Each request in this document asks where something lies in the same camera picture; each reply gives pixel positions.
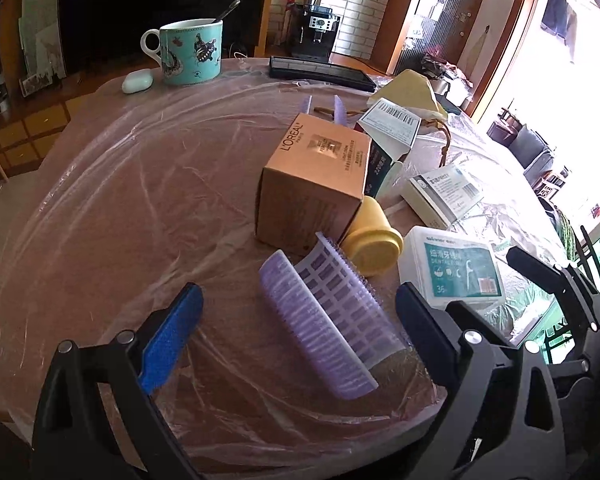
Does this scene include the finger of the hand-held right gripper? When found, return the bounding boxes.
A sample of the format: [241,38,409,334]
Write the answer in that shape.
[547,357,595,395]
[506,246,600,332]

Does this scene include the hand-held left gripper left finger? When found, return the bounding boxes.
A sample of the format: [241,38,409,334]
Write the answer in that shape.
[30,282,206,480]

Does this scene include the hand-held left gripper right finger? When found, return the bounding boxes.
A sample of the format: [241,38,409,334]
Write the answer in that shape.
[395,282,571,480]

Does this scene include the white green floss box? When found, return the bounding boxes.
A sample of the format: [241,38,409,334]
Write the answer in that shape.
[397,225,506,312]

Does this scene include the purple hair roller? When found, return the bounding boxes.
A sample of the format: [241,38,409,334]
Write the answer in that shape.
[300,94,363,133]
[259,231,412,402]

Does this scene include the yellow plastic cap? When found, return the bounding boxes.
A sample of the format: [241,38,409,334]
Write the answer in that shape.
[341,195,405,277]

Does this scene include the white blue box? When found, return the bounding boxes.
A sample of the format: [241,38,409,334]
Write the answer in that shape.
[400,162,485,231]

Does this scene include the brown cardboard box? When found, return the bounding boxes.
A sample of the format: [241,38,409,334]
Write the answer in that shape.
[254,112,373,257]

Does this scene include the pale yellow drawstring pouch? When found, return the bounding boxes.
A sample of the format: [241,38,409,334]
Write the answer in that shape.
[374,69,454,167]

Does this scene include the carved wooden side table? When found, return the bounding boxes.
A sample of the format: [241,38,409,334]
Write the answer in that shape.
[534,171,570,202]

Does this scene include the grey sofa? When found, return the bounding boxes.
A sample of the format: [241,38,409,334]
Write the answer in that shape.
[486,109,557,182]

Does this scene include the white storage box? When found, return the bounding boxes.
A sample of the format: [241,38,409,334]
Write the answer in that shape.
[437,67,473,106]

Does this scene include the open blue white carton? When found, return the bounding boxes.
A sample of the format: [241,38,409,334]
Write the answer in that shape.
[355,97,424,199]

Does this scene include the wooden drawer cabinet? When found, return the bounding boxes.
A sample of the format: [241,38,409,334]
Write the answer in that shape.
[0,72,101,183]

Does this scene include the dark hanging clothes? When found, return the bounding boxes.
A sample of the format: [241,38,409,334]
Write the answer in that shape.
[540,0,579,64]

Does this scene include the white earbud case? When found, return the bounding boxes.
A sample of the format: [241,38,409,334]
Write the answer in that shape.
[121,69,154,94]

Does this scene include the teal patterned mug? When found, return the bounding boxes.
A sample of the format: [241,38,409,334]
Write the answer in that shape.
[141,18,224,87]

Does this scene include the black coffee machine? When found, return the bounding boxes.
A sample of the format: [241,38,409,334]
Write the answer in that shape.
[290,2,342,61]

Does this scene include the metal spoon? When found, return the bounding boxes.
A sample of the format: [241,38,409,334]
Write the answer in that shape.
[212,0,241,24]

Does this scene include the black television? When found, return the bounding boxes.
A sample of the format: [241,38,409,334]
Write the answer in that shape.
[57,0,272,77]

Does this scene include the leaning paper sheets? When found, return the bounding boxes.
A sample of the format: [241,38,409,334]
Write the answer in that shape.
[19,0,65,77]

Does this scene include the small photo frame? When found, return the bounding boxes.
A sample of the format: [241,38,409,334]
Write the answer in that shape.
[18,71,67,97]

